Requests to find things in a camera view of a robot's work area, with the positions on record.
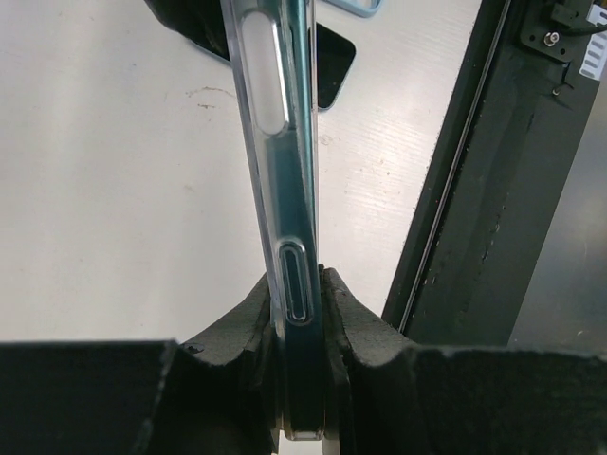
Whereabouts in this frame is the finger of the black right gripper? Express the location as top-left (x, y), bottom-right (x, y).
top-left (145, 0), bottom-right (230, 60)

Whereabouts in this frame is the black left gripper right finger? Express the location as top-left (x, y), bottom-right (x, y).
top-left (320, 268), bottom-right (606, 454)

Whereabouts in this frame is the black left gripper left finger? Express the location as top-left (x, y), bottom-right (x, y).
top-left (1, 279), bottom-right (278, 454)

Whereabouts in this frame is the clear transparent phone case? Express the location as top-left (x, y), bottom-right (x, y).
top-left (221, 1), bottom-right (318, 440)

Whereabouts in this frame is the light blue phone case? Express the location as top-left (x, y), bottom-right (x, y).
top-left (326, 0), bottom-right (383, 18)

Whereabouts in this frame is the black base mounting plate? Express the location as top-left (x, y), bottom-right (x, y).
top-left (401, 1), bottom-right (606, 346)

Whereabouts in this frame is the black table edge rail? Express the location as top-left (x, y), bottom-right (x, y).
top-left (382, 1), bottom-right (511, 333)

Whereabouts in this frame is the right white cable duct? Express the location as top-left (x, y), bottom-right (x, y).
top-left (579, 32), bottom-right (607, 81)

